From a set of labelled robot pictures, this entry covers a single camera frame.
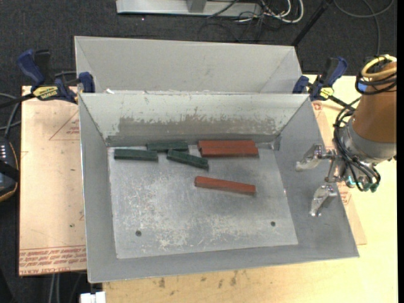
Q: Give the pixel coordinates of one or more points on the dark green flat block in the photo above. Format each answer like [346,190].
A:
[187,159]
[135,154]
[166,146]

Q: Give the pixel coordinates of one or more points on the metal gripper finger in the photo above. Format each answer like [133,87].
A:
[322,197]
[315,154]

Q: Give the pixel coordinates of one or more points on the red-brown flat block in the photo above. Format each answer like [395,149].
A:
[230,151]
[225,143]
[224,185]

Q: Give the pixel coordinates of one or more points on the brown cardboard board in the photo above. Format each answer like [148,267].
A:
[50,185]

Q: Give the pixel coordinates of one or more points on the grey metal bin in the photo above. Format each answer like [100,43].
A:
[195,213]

